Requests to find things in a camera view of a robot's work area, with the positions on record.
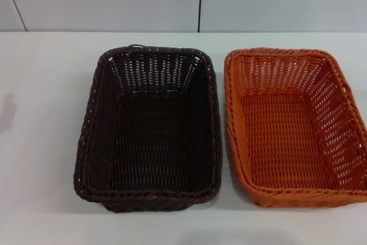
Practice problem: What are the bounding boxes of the dark brown woven basket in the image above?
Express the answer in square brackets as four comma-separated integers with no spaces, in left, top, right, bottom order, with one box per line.
[73,43,224,206]

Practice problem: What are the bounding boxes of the orange woven basket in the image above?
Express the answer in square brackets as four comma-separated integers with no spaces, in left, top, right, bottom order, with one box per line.
[223,46,367,209]

